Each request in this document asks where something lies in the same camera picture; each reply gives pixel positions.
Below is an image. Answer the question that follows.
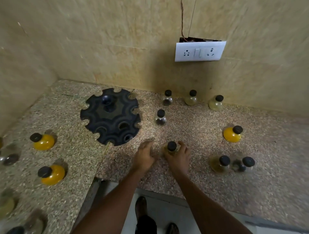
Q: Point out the person's left hand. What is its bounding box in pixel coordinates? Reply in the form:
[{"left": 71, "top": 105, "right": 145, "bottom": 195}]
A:
[{"left": 132, "top": 140, "right": 155, "bottom": 173}]

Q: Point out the thin wall wire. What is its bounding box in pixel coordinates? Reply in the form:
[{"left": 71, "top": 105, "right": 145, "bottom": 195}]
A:
[{"left": 180, "top": 0, "right": 196, "bottom": 42}]

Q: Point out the person's left forearm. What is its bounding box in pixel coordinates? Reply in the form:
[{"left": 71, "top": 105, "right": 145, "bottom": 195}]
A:
[{"left": 71, "top": 166, "right": 146, "bottom": 234}]

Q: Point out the pale spice jar black lid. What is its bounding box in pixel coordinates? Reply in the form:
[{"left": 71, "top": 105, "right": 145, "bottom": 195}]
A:
[
  {"left": 0, "top": 196, "right": 16, "bottom": 218},
  {"left": 165, "top": 141, "right": 181, "bottom": 155},
  {"left": 6, "top": 217, "right": 44, "bottom": 234},
  {"left": 209, "top": 95, "right": 224, "bottom": 111},
  {"left": 184, "top": 90, "right": 198, "bottom": 106},
  {"left": 209, "top": 155, "right": 231, "bottom": 173}
]

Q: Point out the yellow spice jar black lid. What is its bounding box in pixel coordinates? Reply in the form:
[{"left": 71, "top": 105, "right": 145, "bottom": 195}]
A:
[
  {"left": 30, "top": 133, "right": 56, "bottom": 151},
  {"left": 223, "top": 125, "right": 243, "bottom": 143},
  {"left": 37, "top": 165, "right": 66, "bottom": 186}
]

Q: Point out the black round spice jar rack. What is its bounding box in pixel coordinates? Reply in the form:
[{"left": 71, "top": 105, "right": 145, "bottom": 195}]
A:
[{"left": 80, "top": 88, "right": 141, "bottom": 146}]

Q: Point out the person's left dark shoe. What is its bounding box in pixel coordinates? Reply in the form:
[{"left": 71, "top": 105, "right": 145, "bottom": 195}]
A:
[{"left": 135, "top": 196, "right": 147, "bottom": 222}]

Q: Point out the dark spice jar black lid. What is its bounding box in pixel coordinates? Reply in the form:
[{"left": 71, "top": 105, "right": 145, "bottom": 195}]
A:
[
  {"left": 231, "top": 156, "right": 255, "bottom": 173},
  {"left": 0, "top": 149, "right": 20, "bottom": 167},
  {"left": 162, "top": 90, "right": 173, "bottom": 106},
  {"left": 155, "top": 109, "right": 167, "bottom": 126}
]

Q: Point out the person's dark shoe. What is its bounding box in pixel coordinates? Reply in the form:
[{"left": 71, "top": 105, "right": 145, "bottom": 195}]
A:
[
  {"left": 166, "top": 222, "right": 180, "bottom": 234},
  {"left": 135, "top": 196, "right": 147, "bottom": 222}
]

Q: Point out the person's right forearm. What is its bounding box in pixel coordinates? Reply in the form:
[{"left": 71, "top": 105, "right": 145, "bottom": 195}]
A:
[{"left": 173, "top": 173, "right": 253, "bottom": 234}]

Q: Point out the person's dark trouser leg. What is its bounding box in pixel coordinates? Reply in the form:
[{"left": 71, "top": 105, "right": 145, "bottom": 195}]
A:
[{"left": 135, "top": 215, "right": 158, "bottom": 234}]

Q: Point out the white wall switch socket plate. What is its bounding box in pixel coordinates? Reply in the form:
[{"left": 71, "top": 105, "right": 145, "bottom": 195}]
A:
[{"left": 175, "top": 41, "right": 227, "bottom": 62}]

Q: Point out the person's right dark shoe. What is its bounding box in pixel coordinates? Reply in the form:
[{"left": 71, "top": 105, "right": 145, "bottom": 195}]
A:
[{"left": 166, "top": 222, "right": 180, "bottom": 234}]

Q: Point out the person's right hand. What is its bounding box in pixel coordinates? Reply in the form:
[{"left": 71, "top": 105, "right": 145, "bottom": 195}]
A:
[{"left": 164, "top": 141, "right": 192, "bottom": 176}]

